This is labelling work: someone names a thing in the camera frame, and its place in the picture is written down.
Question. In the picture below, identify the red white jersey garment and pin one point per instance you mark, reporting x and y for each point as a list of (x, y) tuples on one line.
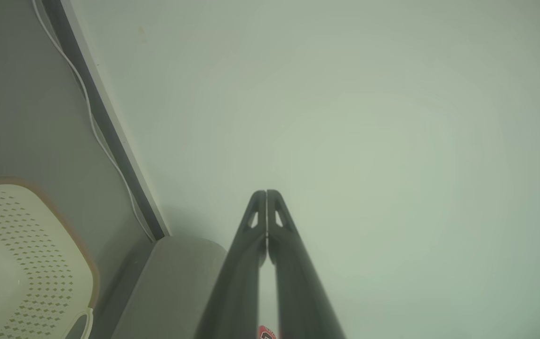
[(266, 333)]

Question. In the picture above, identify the black skirting strip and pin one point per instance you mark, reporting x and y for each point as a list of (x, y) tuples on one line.
[(105, 122)]

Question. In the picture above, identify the cream perforated laundry basket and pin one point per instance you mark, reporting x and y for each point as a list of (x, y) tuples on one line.
[(20, 263)]

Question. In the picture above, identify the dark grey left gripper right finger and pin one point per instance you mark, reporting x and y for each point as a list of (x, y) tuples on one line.
[(298, 282)]

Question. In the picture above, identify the grey fabric sofa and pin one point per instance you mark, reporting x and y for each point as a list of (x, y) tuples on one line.
[(171, 287)]

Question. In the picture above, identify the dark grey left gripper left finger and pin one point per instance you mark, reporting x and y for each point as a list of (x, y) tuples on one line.
[(239, 282)]

